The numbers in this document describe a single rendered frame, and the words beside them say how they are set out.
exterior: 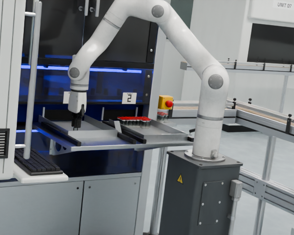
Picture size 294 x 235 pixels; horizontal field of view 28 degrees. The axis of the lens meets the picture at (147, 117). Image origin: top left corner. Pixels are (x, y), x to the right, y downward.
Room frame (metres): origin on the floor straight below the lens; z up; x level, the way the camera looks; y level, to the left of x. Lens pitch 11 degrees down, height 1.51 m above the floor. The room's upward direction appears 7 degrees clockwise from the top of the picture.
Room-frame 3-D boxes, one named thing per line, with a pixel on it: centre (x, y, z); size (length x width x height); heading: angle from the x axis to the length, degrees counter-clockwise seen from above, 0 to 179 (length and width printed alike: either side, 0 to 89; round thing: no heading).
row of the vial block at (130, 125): (2.99, 0.05, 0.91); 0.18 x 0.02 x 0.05; 124
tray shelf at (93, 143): (2.84, 0.16, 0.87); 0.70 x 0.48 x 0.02; 124
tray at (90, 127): (2.80, 0.33, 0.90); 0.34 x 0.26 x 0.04; 34
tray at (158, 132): (2.90, -0.01, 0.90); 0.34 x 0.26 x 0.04; 34
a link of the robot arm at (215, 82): (2.59, -0.28, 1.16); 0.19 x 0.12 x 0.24; 175
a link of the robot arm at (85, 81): (2.67, 0.33, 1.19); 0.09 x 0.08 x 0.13; 174
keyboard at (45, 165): (2.41, 0.48, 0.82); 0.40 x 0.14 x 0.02; 33
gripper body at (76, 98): (2.67, 0.33, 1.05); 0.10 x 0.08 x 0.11; 34
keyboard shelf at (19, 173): (2.38, 0.52, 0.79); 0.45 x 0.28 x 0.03; 33
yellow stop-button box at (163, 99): (3.23, -0.09, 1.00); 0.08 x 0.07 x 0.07; 34
